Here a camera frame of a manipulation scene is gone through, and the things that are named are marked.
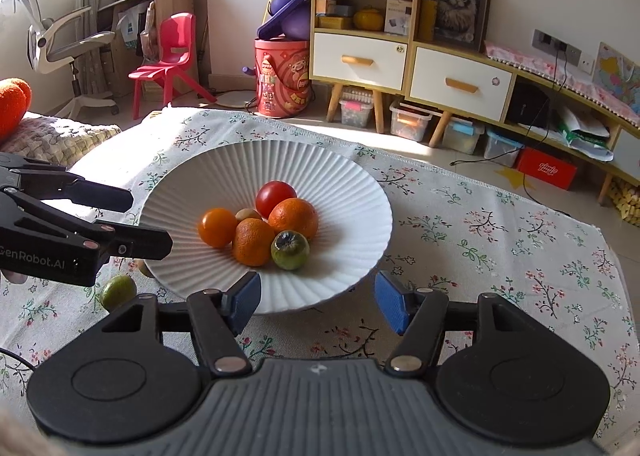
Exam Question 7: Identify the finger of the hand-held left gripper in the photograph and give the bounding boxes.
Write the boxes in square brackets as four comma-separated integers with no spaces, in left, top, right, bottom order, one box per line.
[0,189,174,260]
[0,153,134,213]

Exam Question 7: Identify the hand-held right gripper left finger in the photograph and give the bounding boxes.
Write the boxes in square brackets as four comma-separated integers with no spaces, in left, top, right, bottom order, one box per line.
[102,272,262,378]

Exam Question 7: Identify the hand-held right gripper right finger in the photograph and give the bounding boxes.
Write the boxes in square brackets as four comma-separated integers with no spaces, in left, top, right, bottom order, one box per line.
[374,270,538,378]

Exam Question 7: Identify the green fruit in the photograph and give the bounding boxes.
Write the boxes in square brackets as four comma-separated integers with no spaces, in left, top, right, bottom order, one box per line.
[270,231,311,270]
[99,275,137,311]

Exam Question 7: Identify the small mandarin orange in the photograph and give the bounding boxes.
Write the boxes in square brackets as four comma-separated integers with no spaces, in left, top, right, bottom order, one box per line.
[231,218,277,267]

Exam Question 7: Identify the orange cherry tomato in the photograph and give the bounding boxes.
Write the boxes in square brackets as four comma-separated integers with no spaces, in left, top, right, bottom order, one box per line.
[197,207,239,249]

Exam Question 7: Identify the large mandarin orange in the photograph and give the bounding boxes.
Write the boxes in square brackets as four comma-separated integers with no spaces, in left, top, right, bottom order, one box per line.
[268,197,319,241]

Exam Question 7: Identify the white ribbed plate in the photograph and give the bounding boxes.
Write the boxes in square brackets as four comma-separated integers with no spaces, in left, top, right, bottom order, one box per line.
[140,139,393,315]

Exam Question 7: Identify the red tomato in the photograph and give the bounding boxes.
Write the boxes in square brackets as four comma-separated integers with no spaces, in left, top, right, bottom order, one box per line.
[255,180,297,219]

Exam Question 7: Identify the knitted blanket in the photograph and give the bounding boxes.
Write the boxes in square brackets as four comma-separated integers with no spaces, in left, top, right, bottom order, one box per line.
[0,111,123,169]

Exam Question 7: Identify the floral tablecloth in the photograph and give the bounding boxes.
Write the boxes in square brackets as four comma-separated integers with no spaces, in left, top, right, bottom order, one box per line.
[0,106,636,456]

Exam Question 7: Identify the red plastic chair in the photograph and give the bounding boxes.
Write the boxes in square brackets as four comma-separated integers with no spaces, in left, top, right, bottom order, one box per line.
[128,12,218,119]

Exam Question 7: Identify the white office chair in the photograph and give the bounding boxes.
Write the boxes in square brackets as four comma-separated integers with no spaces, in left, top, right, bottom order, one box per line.
[12,0,121,119]

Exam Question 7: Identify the clear storage box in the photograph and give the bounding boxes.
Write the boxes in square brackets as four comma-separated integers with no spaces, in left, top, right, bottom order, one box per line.
[339,89,375,128]
[390,101,433,142]
[482,129,524,168]
[442,117,485,155]

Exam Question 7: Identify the red cardboard box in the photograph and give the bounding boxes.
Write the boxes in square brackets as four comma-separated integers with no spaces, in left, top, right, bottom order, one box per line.
[515,147,578,191]

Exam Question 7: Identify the wooden desk with shelves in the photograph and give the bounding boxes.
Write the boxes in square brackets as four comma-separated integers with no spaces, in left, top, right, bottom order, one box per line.
[97,0,208,97]

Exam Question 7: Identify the red printed bucket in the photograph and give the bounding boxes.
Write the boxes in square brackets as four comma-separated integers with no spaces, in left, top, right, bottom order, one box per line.
[253,38,313,118]

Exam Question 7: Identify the low curved wooden cabinet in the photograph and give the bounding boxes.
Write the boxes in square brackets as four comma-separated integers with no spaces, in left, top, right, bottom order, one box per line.
[405,39,640,207]

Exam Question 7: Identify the black box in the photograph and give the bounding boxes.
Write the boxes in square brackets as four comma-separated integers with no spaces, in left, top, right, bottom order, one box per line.
[505,81,551,129]

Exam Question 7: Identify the tall wooden shelf cabinet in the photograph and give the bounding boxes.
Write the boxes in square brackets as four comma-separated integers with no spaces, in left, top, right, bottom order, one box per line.
[310,0,422,134]

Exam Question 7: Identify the yellow foam pieces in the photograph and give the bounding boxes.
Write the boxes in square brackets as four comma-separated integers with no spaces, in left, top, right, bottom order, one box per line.
[607,176,640,227]

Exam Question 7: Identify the purple ball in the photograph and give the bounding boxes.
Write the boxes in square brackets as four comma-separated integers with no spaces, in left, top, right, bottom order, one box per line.
[257,0,312,40]

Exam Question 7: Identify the pile of papers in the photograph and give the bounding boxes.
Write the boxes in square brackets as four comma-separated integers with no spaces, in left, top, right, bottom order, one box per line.
[550,104,616,162]

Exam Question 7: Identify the pink floral cloth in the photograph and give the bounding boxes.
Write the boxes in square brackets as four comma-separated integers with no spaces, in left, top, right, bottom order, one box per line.
[485,40,640,127]

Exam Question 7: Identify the yellow pumpkin ornament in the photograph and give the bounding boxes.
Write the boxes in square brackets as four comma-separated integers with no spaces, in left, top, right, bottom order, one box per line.
[353,8,385,31]

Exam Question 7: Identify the white box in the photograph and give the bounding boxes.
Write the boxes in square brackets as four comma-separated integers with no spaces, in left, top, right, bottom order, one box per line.
[384,0,413,34]

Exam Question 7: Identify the framed cat picture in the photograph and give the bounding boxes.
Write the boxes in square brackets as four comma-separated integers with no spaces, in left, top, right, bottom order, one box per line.
[422,0,493,53]

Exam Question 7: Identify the map poster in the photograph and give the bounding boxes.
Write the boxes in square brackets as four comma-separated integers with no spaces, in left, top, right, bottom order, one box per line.
[592,41,640,114]

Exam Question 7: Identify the white drawer wooden handle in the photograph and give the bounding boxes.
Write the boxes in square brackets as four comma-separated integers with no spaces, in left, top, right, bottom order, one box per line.
[313,33,407,91]
[410,47,516,122]

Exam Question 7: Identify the grey wall socket panel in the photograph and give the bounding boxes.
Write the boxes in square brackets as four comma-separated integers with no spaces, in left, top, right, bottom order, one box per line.
[531,29,568,57]

